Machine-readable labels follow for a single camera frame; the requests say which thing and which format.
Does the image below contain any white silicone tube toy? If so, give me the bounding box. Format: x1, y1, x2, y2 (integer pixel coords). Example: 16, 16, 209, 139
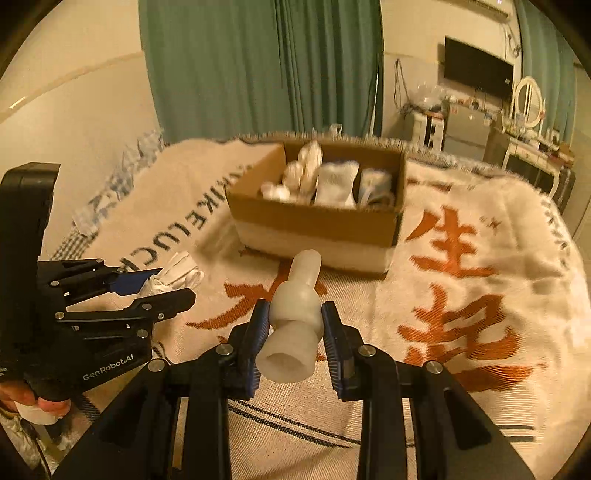
256, 249, 324, 383

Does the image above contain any left hand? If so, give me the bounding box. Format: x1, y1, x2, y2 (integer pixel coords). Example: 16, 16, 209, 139
0, 381, 71, 417

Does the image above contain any blue plaid bedsheet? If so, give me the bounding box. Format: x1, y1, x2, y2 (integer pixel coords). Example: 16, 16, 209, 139
49, 129, 166, 260

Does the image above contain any brown cardboard box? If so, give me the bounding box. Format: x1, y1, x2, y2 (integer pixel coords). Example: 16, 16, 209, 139
226, 135, 407, 276

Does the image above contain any white floor mop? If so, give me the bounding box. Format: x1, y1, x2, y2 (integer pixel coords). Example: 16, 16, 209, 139
369, 63, 384, 137

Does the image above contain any white suitcase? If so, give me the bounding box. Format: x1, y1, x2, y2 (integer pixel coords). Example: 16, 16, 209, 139
404, 110, 445, 152

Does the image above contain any green curtain left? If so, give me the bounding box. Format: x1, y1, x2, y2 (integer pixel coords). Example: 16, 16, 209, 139
138, 0, 384, 143

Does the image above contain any green curtain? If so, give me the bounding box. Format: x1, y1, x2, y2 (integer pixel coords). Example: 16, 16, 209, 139
514, 1, 576, 143
138, 0, 384, 143

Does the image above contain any grey mini fridge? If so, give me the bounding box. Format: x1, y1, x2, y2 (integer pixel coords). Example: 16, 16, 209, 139
443, 103, 491, 161

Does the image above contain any white dressing table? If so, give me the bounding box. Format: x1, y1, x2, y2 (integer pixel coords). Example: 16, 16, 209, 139
483, 128, 576, 213

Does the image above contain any white oval vanity mirror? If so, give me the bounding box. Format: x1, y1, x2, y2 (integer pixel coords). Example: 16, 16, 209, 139
512, 76, 545, 129

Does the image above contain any green curtain right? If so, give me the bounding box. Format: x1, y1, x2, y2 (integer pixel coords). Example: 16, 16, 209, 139
514, 1, 576, 143

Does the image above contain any white air conditioner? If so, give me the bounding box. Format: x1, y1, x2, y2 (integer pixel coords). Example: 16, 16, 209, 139
472, 0, 514, 21

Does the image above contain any black wall television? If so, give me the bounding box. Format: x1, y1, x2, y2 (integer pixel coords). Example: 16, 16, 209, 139
444, 37, 514, 101

